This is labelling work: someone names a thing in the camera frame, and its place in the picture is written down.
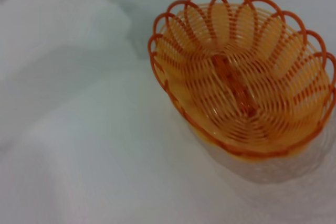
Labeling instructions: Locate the orange plastic woven basket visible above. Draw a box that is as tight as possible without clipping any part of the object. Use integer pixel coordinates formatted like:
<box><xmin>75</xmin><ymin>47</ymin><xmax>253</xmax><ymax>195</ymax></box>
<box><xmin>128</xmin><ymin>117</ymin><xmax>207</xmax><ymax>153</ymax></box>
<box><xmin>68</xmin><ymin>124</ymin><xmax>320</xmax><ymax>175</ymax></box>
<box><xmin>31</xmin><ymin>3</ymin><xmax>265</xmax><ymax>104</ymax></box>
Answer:
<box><xmin>147</xmin><ymin>0</ymin><xmax>336</xmax><ymax>161</ymax></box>

